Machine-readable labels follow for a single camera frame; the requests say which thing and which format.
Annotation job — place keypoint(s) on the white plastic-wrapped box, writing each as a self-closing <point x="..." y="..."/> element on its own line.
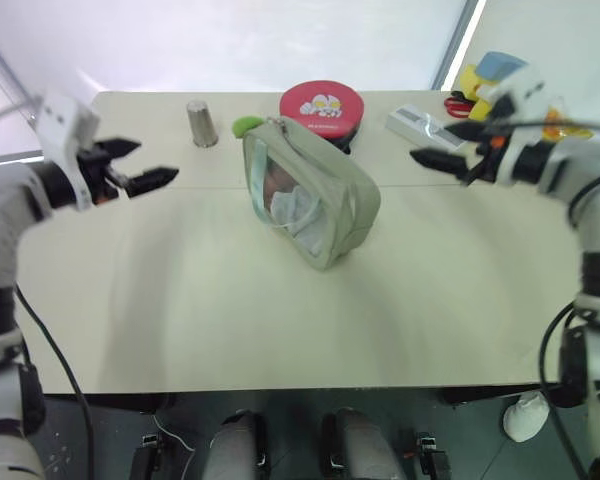
<point x="420" y="125"/>

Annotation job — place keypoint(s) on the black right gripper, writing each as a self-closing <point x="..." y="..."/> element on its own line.
<point x="486" y="157"/>

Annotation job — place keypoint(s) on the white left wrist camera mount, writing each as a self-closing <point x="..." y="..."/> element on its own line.
<point x="62" y="125"/>

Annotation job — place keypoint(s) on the silver metal cup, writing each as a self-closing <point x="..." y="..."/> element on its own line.
<point x="202" y="122"/>

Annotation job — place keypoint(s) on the grey rounded robot leg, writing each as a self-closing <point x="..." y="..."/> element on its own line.
<point x="362" y="447"/>
<point x="235" y="445"/>

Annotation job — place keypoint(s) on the green translucent zip pouch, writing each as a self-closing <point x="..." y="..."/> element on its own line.
<point x="315" y="200"/>

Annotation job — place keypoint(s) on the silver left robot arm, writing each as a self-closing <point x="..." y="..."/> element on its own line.
<point x="0" y="200"/>

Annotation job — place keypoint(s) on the red round cartoon tin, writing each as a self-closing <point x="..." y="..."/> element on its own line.
<point x="322" y="107"/>

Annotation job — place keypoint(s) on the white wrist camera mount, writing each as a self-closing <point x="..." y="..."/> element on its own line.
<point x="62" y="125"/>
<point x="525" y="85"/>

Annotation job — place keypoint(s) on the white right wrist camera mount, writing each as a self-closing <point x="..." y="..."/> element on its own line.
<point x="525" y="85"/>

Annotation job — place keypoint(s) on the black floor clamp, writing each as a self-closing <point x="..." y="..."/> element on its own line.
<point x="432" y="457"/>
<point x="147" y="457"/>

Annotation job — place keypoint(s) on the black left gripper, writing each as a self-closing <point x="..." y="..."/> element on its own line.
<point x="97" y="177"/>

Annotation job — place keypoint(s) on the white window frame bar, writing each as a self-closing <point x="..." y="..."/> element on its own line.
<point x="457" y="40"/>
<point x="5" y="57"/>

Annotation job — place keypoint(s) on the orange yellow snack packet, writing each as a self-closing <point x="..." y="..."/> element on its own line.
<point x="565" y="131"/>

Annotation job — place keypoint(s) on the yellow and blue toy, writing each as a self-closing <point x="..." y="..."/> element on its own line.
<point x="490" y="72"/>

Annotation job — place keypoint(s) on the white shoe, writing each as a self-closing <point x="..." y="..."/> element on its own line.
<point x="525" y="415"/>

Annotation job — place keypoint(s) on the green leaf zipper tag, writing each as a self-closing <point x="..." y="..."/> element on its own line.
<point x="245" y="126"/>

